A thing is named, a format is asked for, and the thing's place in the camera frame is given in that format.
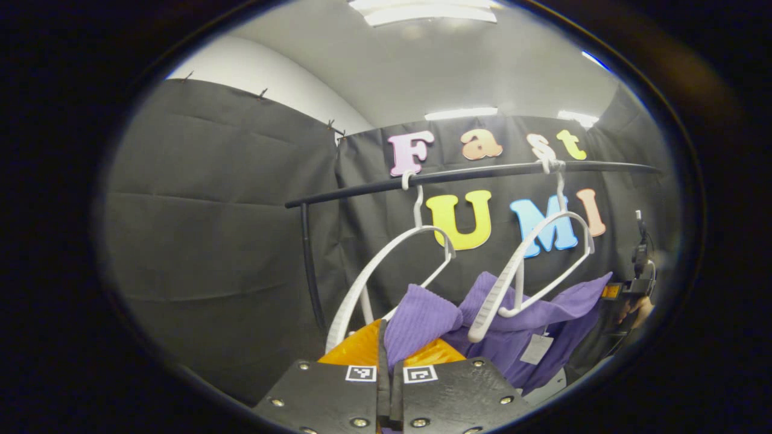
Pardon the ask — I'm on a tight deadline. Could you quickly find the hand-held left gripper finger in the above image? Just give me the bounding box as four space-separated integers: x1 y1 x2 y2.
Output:
252 318 391 434
389 338 531 434

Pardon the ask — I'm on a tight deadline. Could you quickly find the purple ribbed jacket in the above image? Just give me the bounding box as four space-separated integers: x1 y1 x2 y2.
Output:
384 271 613 395

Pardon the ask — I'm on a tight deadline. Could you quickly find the white plastic clothes hanger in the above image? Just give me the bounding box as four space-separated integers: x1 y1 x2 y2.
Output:
467 158 595 343
324 171 457 354

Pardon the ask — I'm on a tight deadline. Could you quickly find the black metal clothes rack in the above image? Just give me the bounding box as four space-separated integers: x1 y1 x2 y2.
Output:
285 160 662 331

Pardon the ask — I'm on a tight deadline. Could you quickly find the white paper garment tag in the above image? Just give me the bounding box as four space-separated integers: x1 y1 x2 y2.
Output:
520 333 554 365

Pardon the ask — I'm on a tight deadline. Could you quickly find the black backdrop cloth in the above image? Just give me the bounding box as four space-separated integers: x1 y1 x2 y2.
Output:
100 78 679 404

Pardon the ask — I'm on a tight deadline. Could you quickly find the large ceiling light panel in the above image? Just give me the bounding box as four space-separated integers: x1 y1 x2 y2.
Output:
349 0 499 27

